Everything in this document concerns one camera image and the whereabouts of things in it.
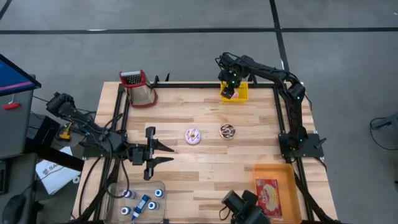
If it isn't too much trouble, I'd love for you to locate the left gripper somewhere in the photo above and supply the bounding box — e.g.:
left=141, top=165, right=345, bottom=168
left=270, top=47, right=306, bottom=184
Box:
left=130, top=126, right=175, bottom=181

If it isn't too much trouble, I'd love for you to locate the red snack box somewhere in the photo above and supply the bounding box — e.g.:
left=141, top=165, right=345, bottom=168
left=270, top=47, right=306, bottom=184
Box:
left=254, top=177, right=283, bottom=218

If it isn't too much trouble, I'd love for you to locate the yellow plastic basket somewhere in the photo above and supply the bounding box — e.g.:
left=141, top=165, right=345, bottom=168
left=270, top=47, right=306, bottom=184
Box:
left=220, top=81, right=249, bottom=103

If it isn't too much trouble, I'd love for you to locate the purple frosted toy donut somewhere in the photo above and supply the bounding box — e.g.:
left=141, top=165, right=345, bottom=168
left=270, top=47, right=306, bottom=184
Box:
left=185, top=128, right=202, bottom=146

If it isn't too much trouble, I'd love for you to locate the chocolate frosted toy donut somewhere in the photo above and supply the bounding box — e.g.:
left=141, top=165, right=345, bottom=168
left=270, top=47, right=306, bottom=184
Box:
left=219, top=123, right=236, bottom=141

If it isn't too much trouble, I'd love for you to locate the clear plastic bin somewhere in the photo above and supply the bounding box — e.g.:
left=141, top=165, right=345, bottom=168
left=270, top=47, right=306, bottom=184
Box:
left=101, top=179, right=167, bottom=223

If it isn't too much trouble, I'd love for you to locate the yellow hand tool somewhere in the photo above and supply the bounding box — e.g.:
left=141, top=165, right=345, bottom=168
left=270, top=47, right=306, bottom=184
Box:
left=55, top=123, right=73, bottom=142

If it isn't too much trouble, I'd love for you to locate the black device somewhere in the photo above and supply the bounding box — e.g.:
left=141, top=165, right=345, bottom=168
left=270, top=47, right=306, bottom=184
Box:
left=218, top=189, right=272, bottom=224

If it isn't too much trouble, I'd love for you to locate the black metal beam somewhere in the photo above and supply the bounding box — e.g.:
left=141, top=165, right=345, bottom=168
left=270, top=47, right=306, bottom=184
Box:
left=24, top=136, right=85, bottom=172

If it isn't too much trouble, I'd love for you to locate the white paper sheet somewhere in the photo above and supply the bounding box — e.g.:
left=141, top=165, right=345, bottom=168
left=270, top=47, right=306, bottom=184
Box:
left=35, top=146, right=82, bottom=195

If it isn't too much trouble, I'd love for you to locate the orange plastic bin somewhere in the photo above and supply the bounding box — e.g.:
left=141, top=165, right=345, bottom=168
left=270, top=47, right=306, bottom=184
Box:
left=251, top=164, right=302, bottom=224

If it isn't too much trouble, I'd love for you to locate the grey cabinet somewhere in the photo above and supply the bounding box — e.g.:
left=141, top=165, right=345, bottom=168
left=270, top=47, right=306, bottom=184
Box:
left=0, top=90, right=34, bottom=160

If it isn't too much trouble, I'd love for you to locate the black computer mouse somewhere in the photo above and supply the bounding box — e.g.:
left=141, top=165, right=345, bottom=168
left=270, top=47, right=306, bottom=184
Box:
left=1, top=194, right=27, bottom=224

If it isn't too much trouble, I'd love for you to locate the blue screen monitor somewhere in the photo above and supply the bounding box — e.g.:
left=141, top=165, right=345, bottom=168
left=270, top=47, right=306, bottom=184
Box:
left=0, top=54, right=42, bottom=96

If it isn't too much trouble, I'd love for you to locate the black aluminium table frame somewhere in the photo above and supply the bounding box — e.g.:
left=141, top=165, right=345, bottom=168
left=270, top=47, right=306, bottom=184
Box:
left=73, top=81, right=338, bottom=224

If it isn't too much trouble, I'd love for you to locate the metal box grater red handle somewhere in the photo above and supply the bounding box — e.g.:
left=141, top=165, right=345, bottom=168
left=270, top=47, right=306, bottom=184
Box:
left=119, top=70, right=159, bottom=109

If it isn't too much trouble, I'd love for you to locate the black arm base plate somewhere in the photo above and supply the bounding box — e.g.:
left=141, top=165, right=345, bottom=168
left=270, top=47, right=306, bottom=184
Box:
left=278, top=132, right=325, bottom=158
left=82, top=136, right=127, bottom=158

